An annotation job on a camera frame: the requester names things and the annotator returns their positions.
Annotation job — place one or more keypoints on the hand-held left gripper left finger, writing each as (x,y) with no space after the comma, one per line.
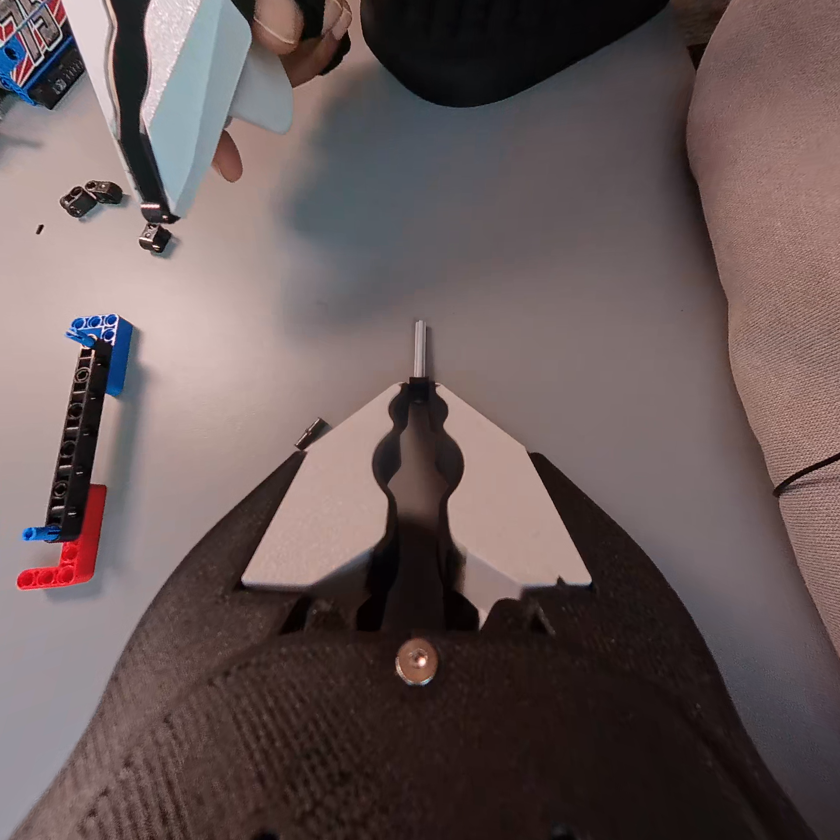
(321,518)

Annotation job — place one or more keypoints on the person's right hand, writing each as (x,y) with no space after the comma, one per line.
(282,29)

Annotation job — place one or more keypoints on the blue white lego race car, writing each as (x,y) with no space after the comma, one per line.
(33,52)

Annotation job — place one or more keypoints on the person's beige sweatshirt torso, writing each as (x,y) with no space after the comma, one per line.
(774,295)

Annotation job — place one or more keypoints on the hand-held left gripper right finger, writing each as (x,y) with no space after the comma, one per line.
(518,518)

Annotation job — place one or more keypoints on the black lego pin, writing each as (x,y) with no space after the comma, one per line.
(312,433)

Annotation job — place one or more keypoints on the black blue red lego beam assembly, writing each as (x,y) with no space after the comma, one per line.
(75,433)

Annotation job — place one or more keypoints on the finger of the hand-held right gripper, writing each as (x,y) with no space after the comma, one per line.
(190,85)
(105,98)

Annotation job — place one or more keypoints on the grey lego axle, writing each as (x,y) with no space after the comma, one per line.
(418,348)

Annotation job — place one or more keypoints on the black lego connector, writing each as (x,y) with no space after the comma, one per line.
(155,237)
(418,388)
(152,212)
(105,190)
(75,200)

